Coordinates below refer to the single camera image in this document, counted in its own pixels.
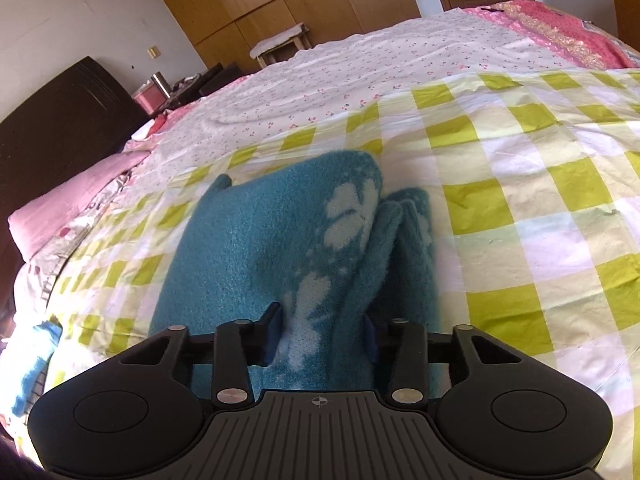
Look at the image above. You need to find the pink embroidered quilt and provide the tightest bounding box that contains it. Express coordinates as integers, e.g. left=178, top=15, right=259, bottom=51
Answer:
left=461, top=0, right=640, bottom=70

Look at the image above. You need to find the dark wooden headboard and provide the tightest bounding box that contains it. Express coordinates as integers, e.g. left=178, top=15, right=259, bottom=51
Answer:
left=0, top=56, right=152, bottom=266

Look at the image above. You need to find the yellow checkered bedsheet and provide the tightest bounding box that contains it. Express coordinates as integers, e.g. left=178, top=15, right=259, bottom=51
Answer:
left=40, top=67, right=640, bottom=476

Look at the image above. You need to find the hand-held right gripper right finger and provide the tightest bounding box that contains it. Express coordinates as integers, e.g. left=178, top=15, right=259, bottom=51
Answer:
left=362, top=316, right=524, bottom=405

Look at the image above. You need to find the stool with white cushion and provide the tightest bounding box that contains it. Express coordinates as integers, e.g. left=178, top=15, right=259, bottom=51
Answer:
left=249, top=22, right=310, bottom=69

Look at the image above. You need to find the pink pillow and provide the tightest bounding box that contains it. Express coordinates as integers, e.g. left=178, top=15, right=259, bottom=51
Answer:
left=7, top=152, right=151, bottom=263

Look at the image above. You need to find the white floral bedsheet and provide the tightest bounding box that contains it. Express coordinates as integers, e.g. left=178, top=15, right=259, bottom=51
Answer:
left=122, top=7, right=581, bottom=196

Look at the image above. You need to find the pink plastic basket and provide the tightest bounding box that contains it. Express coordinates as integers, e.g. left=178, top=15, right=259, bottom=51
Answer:
left=132, top=85, right=167, bottom=117

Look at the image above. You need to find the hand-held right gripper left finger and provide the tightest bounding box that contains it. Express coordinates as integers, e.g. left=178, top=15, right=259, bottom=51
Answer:
left=119, top=302, right=284, bottom=407

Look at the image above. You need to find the wooden wardrobe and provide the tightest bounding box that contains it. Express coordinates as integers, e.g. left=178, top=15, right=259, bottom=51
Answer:
left=139, top=0, right=436, bottom=77

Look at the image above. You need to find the dark nightstand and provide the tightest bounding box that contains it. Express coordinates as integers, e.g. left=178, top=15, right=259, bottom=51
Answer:
left=167, top=62, right=242, bottom=110

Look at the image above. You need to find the blue flowered fleece blanket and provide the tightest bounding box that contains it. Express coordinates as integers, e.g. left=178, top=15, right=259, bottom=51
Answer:
left=147, top=151, right=445, bottom=403

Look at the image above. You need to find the blue and white cloth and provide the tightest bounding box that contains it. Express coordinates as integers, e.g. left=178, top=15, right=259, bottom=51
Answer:
left=9, top=321, right=65, bottom=417

